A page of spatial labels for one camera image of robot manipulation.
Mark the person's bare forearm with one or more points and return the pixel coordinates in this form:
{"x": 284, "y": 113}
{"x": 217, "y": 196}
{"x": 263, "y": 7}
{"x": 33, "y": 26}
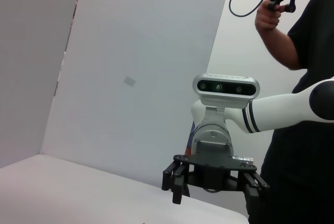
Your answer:
{"x": 283, "y": 49}

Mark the white backdrop board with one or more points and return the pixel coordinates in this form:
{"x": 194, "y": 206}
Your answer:
{"x": 135, "y": 77}

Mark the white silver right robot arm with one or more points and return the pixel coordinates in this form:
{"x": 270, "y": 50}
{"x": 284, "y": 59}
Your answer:
{"x": 274, "y": 114}

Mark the small grey board sticker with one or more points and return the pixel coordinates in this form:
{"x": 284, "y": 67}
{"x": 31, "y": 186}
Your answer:
{"x": 130, "y": 81}

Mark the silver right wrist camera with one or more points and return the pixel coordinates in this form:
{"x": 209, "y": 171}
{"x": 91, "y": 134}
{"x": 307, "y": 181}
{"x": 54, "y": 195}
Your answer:
{"x": 224, "y": 88}

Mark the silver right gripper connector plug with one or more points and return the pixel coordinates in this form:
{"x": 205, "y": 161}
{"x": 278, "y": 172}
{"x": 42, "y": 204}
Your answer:
{"x": 244, "y": 160}

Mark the person's black shirt torso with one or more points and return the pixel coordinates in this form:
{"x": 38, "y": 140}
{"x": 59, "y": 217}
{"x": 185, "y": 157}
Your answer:
{"x": 308, "y": 156}

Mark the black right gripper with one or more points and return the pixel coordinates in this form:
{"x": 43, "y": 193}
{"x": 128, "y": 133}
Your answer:
{"x": 208, "y": 174}

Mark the person's bare hand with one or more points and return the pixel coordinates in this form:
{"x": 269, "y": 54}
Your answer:
{"x": 266, "y": 17}

